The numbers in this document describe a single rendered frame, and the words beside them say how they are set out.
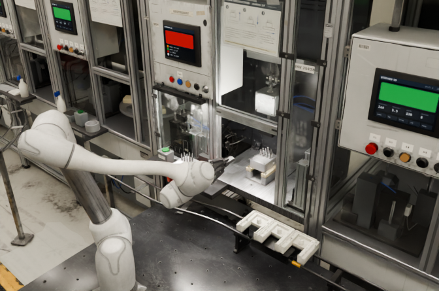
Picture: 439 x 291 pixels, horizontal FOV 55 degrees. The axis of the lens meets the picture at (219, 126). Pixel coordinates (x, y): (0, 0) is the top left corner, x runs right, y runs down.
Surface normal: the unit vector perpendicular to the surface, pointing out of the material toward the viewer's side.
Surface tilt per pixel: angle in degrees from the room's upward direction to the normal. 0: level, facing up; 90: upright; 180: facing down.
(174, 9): 90
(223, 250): 0
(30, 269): 0
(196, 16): 90
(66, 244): 0
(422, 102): 90
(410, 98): 90
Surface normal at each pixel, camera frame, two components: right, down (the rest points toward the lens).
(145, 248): -0.01, -0.90
